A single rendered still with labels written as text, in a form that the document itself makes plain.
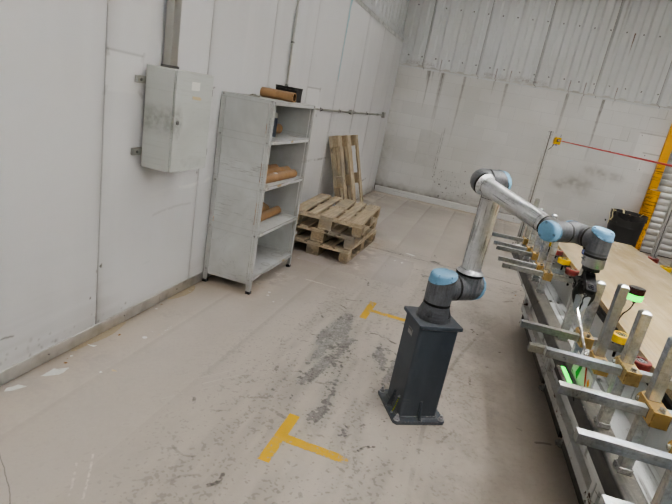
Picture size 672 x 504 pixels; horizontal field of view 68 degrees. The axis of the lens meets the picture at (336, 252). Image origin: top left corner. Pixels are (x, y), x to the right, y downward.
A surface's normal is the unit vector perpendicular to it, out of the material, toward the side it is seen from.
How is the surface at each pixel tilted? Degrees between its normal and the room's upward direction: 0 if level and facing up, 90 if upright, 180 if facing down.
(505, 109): 90
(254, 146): 90
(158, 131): 90
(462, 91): 90
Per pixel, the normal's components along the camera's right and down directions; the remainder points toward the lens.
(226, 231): -0.30, 0.23
